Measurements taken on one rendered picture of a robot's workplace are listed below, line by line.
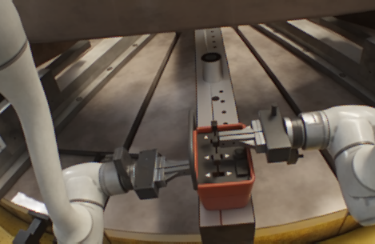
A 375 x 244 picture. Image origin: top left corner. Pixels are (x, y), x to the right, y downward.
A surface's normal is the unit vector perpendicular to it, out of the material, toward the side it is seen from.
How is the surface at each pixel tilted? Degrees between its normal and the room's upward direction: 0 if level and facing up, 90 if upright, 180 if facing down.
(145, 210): 0
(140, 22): 90
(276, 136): 0
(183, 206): 0
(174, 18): 90
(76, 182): 20
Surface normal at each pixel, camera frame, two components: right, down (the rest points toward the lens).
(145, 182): -0.25, -0.73
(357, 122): -0.11, -0.51
